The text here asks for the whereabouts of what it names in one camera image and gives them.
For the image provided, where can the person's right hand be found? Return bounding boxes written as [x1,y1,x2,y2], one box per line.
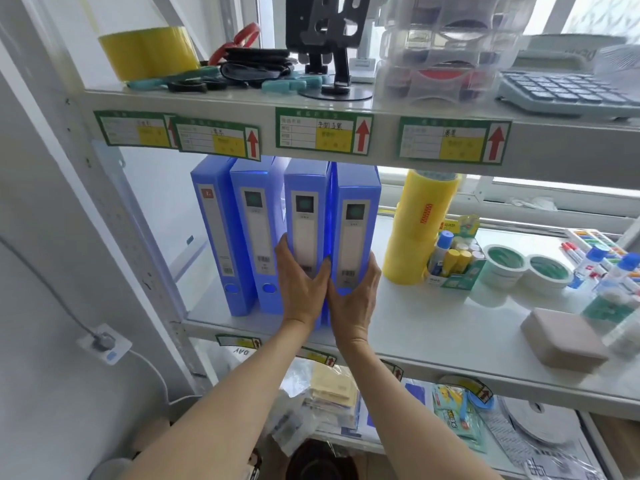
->
[325,251,384,346]

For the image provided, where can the person's left hand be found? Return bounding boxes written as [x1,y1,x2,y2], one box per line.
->
[274,233,334,329]

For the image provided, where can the blue file box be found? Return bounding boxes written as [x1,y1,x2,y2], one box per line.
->
[229,156,288,313]
[283,158,334,331]
[190,157,257,318]
[328,162,382,326]

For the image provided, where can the person's right forearm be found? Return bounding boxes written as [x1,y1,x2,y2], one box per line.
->
[334,339,503,480]

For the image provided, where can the person's left forearm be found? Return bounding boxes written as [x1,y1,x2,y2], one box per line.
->
[120,317,321,480]

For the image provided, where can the yellow cloth packets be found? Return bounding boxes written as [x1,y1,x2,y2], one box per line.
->
[303,363,362,428]

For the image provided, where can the stack of yellow tape rolls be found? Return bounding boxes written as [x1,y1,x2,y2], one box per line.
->
[382,169,464,286]

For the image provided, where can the blue capped glue stick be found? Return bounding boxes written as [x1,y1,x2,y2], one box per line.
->
[431,230,456,275]

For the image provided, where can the yellow capped glue stick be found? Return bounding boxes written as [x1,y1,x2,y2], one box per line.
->
[442,249,474,276]

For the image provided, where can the clear plastic bags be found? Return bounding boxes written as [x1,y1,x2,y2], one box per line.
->
[264,390,326,458]

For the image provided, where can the green glue stick box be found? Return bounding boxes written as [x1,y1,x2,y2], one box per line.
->
[426,214,487,291]

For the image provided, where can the green printed packet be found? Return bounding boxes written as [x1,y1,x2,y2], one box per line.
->
[431,384,488,454]

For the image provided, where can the white metal shelf unit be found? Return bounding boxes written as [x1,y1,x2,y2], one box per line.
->
[0,0,640,480]

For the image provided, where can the white tape roll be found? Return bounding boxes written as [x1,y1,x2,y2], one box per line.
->
[523,254,576,296]
[483,244,531,289]

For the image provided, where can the blue tape roll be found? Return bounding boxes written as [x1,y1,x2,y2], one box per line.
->
[466,390,497,411]

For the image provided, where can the teal plastic clip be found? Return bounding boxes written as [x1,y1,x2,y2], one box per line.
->
[261,74,325,94]

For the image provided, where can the small white card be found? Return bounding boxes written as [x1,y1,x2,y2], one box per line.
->
[349,58,377,84]

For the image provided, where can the pinkish grey block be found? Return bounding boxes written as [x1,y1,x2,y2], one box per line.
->
[520,307,612,374]

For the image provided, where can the white flat roll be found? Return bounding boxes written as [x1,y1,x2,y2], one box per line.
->
[499,398,583,448]

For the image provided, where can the black phone stand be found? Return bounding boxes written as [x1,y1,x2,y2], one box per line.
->
[285,0,375,102]

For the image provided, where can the red capped marker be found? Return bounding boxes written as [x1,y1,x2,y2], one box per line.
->
[560,242,587,266]

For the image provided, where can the stack of clear plastic boxes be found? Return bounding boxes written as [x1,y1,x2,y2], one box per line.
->
[374,0,532,106]

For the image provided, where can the blue capped glue bottle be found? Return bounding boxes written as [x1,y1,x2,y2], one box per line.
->
[570,244,611,289]
[594,252,640,297]

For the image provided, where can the watercolour paint set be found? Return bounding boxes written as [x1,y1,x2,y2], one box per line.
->
[564,227,628,259]

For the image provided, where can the teal clear bottle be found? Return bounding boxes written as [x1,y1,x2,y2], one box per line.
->
[580,289,640,337]

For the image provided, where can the printed paper sheet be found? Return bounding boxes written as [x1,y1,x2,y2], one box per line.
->
[520,441,608,480]

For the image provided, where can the wide yellow tape roll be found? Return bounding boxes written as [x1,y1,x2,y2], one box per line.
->
[98,27,202,84]

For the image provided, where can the grey desk calculator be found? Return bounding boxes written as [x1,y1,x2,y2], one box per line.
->
[497,70,640,121]

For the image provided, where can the white flat box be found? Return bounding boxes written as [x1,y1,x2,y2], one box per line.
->
[514,34,628,71]

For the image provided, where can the white power cable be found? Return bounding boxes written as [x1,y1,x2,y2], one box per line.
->
[126,349,202,406]

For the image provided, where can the pile of black straps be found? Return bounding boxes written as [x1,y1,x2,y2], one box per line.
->
[168,47,297,93]

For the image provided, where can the white wall socket with plug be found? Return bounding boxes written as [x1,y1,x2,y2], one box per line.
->
[76,323,134,366]

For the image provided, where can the teal handled scissors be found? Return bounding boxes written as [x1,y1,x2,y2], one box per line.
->
[126,66,222,91]

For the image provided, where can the grey wall cable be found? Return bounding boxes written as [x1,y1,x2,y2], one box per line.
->
[0,234,101,340]

